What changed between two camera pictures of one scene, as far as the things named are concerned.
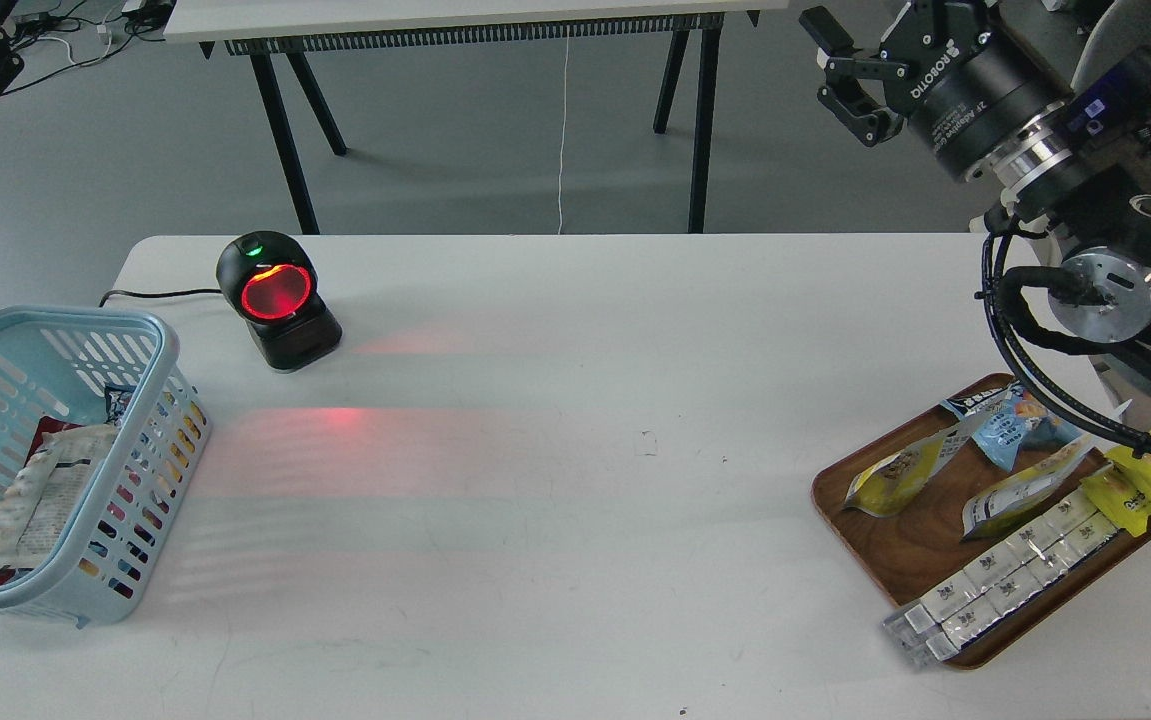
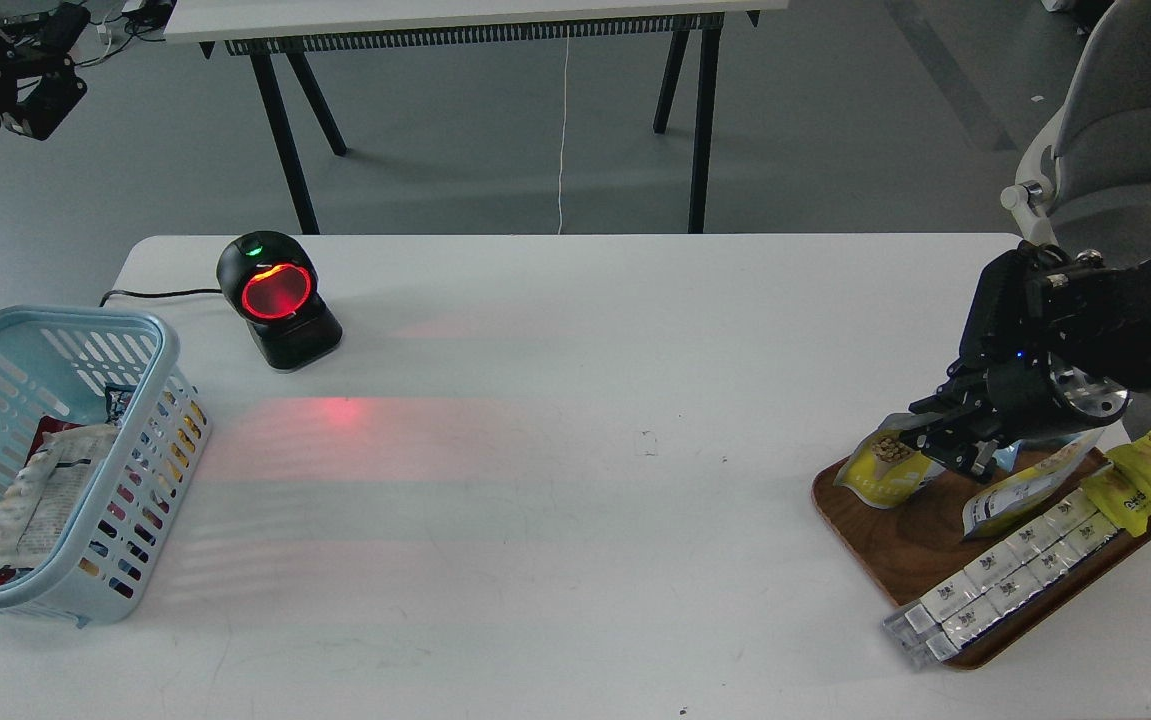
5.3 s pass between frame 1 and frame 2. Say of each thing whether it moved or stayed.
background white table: stayed
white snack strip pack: stayed
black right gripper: moved
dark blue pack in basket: stayed
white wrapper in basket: stayed
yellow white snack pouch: moved
